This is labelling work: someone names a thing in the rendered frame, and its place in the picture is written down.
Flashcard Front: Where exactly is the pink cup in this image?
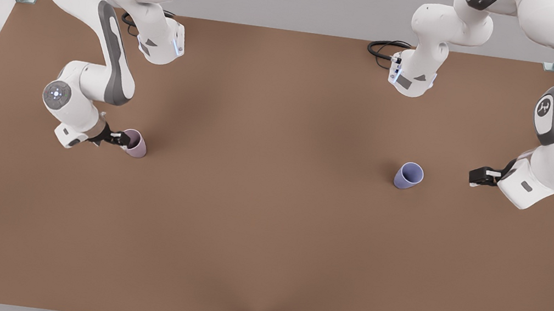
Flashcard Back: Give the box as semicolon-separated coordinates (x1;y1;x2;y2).
119;127;150;160

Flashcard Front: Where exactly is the black cable loop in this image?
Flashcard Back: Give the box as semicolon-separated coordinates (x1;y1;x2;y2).
365;36;413;74
119;4;177;42

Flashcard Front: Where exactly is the purple cup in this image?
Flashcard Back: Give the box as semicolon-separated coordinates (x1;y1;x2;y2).
392;160;426;193

